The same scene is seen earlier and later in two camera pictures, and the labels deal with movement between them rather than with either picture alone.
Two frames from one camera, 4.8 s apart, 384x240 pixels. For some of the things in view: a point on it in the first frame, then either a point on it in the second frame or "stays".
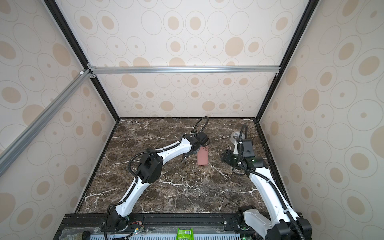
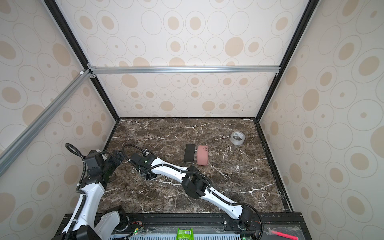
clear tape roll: x=236 y=136 stays
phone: x=202 y=156 stays
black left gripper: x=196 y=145 -> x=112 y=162
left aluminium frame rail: x=13 y=149 stays
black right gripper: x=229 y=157 -> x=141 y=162
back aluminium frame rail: x=94 y=71 stays
